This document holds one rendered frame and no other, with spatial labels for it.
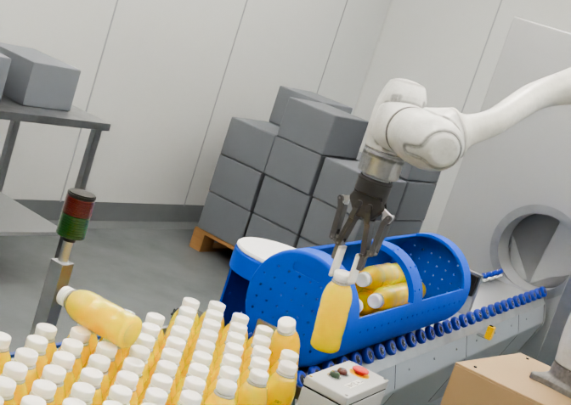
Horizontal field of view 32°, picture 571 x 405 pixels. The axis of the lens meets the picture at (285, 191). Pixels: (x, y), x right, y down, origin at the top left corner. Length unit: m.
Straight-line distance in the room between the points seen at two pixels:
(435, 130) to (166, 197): 5.29
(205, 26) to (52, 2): 1.29
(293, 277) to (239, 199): 4.13
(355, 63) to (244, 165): 2.08
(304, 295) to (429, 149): 0.67
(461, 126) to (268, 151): 4.52
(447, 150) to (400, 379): 1.18
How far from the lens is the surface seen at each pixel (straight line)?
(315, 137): 6.22
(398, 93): 2.07
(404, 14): 8.40
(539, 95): 2.19
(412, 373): 3.03
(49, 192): 6.37
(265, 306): 2.48
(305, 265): 2.42
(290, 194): 6.32
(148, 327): 2.08
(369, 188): 2.10
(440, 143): 1.90
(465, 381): 2.40
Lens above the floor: 1.80
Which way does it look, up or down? 11 degrees down
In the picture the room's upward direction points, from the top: 18 degrees clockwise
